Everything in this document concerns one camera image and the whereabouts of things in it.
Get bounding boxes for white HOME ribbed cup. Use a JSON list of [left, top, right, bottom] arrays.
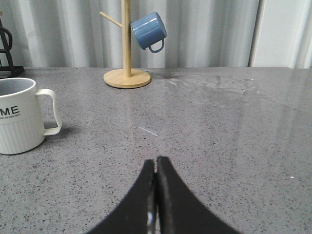
[[0, 78, 62, 155]]

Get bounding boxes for blue enamel mug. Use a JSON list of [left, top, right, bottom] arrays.
[[130, 12, 167, 53]]

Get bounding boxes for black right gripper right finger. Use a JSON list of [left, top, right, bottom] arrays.
[[157, 156, 238, 234]]

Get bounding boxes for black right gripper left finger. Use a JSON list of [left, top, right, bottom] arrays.
[[88, 159, 157, 234]]

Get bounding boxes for black wire mug rack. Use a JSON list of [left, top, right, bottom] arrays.
[[0, 22, 24, 79]]

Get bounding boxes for wooden mug tree stand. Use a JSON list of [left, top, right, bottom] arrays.
[[100, 0, 151, 89]]

